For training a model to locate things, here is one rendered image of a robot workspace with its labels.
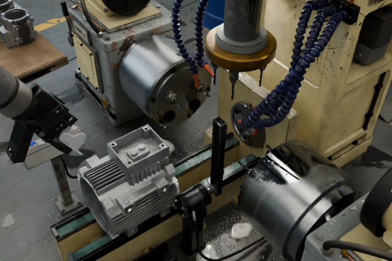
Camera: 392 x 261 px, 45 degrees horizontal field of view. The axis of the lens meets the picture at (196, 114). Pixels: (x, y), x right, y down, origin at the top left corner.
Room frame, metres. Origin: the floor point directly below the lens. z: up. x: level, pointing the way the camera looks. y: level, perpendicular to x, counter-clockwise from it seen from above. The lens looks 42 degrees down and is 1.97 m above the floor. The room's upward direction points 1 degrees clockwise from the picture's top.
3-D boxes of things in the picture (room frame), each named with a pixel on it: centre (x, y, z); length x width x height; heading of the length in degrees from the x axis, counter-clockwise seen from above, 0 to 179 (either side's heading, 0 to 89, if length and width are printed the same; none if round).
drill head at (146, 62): (1.26, 0.13, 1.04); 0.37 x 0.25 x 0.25; 36
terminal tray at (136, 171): (0.81, 0.14, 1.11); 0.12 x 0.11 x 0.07; 127
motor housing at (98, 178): (0.79, 0.17, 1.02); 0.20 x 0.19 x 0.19; 127
